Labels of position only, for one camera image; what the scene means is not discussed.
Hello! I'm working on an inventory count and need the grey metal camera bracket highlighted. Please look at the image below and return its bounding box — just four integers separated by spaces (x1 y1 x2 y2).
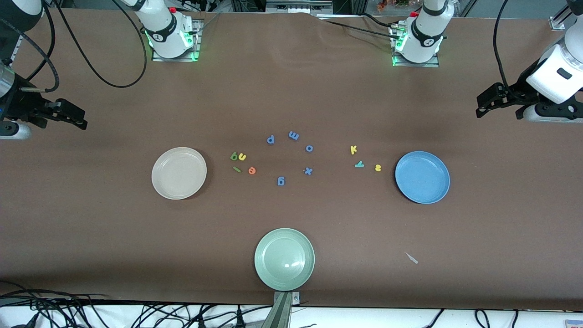
262 292 301 328

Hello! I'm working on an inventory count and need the black cable on table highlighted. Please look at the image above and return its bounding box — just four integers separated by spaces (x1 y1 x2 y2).
319 13 401 39

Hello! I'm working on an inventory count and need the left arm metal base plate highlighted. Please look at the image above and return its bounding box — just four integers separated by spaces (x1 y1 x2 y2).
392 23 440 68

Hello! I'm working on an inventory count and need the grey metal box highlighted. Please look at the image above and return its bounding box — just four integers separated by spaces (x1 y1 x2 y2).
266 0 334 13

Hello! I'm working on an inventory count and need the black cable tangle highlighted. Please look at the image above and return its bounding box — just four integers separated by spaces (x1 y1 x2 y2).
0 280 274 328

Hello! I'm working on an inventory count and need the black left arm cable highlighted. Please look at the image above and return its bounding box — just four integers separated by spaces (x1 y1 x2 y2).
494 0 517 92

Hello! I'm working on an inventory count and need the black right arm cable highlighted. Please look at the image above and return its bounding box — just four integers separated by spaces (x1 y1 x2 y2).
18 0 148 92

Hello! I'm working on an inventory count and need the blue round plate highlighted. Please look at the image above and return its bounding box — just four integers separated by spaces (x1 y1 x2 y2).
394 151 451 205

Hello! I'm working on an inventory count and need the green round plate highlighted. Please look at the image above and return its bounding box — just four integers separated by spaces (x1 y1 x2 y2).
254 228 316 292

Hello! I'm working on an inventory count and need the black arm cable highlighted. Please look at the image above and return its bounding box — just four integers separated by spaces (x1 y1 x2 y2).
494 0 517 92
18 0 148 92

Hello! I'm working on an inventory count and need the beige round plate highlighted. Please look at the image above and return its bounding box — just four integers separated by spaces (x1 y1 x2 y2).
151 147 208 200

